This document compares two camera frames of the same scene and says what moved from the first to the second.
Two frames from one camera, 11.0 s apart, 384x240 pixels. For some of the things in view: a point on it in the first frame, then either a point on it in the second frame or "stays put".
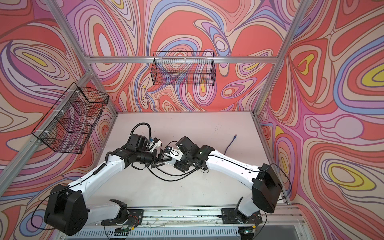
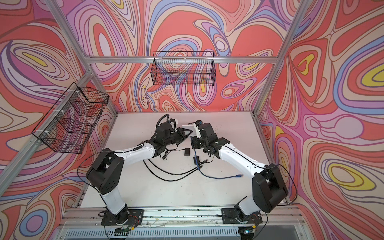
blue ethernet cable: x=235 y=136 -> x=237 y=175
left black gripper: x=156 y=161 -> x=181 y=134
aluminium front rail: x=197 y=224 stays put
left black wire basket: x=67 y=126 stays put
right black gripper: x=180 y=166 -> x=194 y=140
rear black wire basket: x=186 y=68 stays put
